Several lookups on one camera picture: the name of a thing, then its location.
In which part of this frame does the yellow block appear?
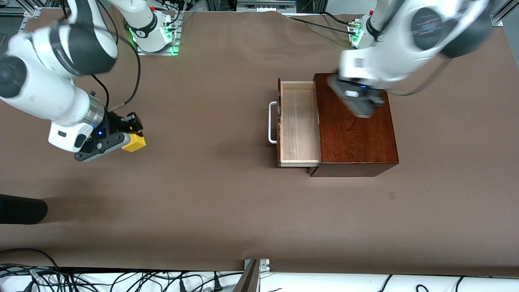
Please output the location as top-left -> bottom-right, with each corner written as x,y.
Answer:
122,134 -> 147,153

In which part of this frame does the wooden drawer with white handle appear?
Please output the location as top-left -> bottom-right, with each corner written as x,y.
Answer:
268,78 -> 322,168

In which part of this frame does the dark wooden cabinet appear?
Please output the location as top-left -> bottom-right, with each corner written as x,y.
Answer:
307,73 -> 399,178

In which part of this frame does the brown table cover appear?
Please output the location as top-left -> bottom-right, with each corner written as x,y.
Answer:
0,9 -> 519,277

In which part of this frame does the black ribbed cylinder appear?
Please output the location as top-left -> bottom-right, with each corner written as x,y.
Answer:
0,194 -> 48,225

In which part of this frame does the grey aluminium beam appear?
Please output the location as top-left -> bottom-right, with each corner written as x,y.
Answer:
233,260 -> 261,292

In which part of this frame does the black cable with metal plug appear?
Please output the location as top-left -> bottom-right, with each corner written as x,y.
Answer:
106,24 -> 142,113

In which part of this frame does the thin black cable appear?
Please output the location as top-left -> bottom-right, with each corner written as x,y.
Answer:
91,74 -> 111,107

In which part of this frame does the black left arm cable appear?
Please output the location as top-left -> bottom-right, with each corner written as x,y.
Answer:
388,57 -> 452,97

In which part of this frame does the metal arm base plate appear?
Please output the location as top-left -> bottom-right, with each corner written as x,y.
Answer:
136,28 -> 180,56

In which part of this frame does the short black base cable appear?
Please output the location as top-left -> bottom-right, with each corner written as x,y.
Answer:
320,11 -> 353,26

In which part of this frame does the long black base cable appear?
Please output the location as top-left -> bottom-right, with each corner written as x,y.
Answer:
286,15 -> 354,35

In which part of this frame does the black arcing cable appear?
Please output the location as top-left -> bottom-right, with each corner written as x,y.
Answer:
0,248 -> 61,292

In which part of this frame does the aluminium frame with electronics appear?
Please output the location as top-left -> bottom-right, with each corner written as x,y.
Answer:
205,0 -> 327,14

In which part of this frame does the aluminium rail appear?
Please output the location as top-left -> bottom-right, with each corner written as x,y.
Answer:
491,6 -> 514,27

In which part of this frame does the silver corner bracket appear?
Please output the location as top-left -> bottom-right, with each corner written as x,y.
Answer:
243,258 -> 270,273

